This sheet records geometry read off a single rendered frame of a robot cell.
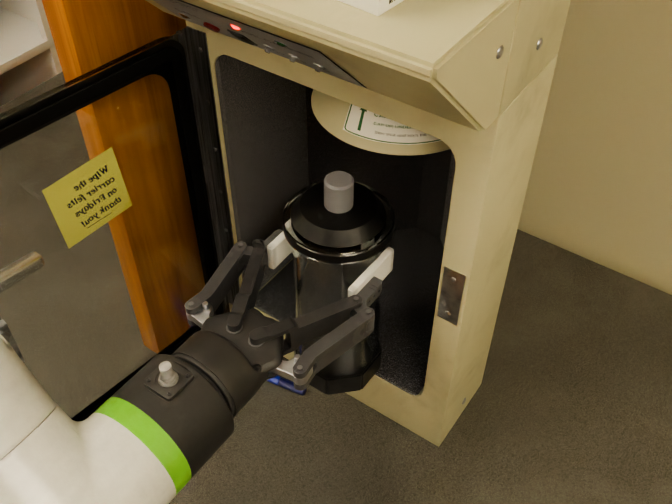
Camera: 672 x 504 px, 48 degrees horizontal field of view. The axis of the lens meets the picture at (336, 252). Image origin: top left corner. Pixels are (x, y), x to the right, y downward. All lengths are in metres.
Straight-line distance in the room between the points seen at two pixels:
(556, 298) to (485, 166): 0.52
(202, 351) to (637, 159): 0.67
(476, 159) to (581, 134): 0.50
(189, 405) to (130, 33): 0.37
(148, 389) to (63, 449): 0.08
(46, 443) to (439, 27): 0.38
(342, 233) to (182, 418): 0.22
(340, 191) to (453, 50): 0.26
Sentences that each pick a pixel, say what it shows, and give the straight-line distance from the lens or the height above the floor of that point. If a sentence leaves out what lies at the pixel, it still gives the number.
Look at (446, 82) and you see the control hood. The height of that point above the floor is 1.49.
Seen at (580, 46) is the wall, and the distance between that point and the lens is 1.04.
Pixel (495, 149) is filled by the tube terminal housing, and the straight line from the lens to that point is 0.61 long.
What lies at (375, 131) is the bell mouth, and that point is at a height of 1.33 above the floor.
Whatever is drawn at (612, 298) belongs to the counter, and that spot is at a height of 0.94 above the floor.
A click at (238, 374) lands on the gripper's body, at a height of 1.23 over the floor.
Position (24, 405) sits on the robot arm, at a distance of 0.57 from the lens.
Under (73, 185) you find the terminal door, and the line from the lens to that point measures 0.72.
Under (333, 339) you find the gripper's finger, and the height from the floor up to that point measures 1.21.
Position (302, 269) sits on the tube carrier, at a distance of 0.74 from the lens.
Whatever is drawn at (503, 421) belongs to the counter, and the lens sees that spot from 0.97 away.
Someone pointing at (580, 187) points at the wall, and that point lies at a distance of 1.15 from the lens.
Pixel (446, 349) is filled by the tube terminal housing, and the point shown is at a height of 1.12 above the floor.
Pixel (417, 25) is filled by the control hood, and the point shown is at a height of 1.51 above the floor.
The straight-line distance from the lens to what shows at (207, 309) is 0.71.
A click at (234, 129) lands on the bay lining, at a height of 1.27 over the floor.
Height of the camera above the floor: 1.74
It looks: 45 degrees down
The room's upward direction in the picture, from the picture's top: straight up
